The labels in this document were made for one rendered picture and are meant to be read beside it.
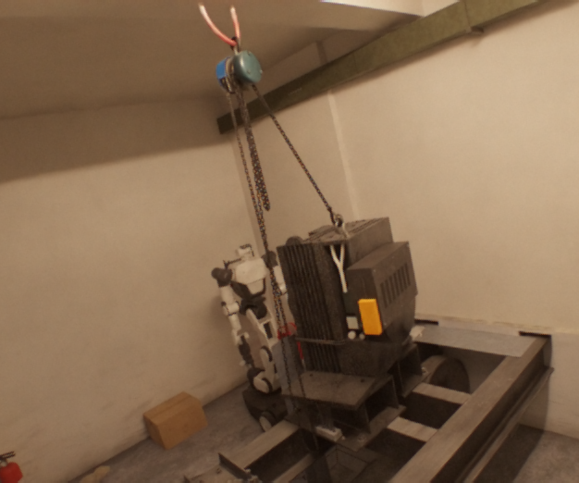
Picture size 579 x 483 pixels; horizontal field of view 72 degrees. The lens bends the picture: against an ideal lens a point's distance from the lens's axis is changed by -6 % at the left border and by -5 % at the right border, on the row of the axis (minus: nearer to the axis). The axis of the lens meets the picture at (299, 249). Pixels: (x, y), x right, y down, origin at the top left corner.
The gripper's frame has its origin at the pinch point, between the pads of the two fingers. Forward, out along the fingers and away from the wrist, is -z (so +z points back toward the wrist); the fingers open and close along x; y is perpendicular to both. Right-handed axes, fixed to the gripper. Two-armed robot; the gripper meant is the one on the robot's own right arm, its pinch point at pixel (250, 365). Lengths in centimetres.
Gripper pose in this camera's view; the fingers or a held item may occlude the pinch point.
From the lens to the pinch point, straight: 345.5
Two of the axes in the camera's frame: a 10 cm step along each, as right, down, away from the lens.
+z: -3.2, -9.5, -0.2
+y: 8.0, -2.8, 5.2
